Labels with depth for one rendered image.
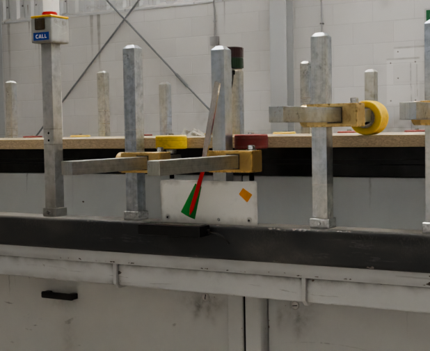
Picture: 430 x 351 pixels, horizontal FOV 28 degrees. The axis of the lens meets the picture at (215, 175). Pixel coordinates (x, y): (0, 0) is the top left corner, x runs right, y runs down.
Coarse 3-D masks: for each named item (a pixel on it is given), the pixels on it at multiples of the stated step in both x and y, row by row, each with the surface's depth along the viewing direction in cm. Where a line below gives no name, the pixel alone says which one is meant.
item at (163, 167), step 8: (152, 160) 173; (160, 160) 172; (168, 160) 173; (176, 160) 176; (184, 160) 178; (192, 160) 181; (200, 160) 184; (208, 160) 187; (216, 160) 190; (224, 160) 193; (232, 160) 196; (152, 168) 171; (160, 168) 171; (168, 168) 173; (176, 168) 176; (184, 168) 178; (192, 168) 181; (200, 168) 184; (208, 168) 187; (216, 168) 190; (224, 168) 193; (232, 168) 196
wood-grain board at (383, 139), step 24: (0, 144) 257; (24, 144) 253; (72, 144) 244; (96, 144) 240; (120, 144) 236; (144, 144) 232; (192, 144) 224; (288, 144) 211; (336, 144) 204; (360, 144) 202; (384, 144) 199; (408, 144) 196
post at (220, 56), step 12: (216, 48) 201; (228, 48) 202; (216, 60) 201; (228, 60) 202; (216, 72) 201; (228, 72) 202; (228, 84) 202; (228, 96) 202; (216, 108) 201; (228, 108) 202; (216, 120) 202; (228, 120) 202; (216, 132) 202; (228, 132) 202; (216, 144) 202; (228, 144) 202; (216, 180) 202; (228, 180) 202
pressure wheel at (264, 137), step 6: (252, 132) 206; (234, 138) 206; (240, 138) 204; (246, 138) 203; (252, 138) 203; (258, 138) 203; (264, 138) 204; (234, 144) 206; (240, 144) 204; (246, 144) 203; (252, 144) 203; (258, 144) 203; (264, 144) 204; (252, 174) 207; (252, 180) 207
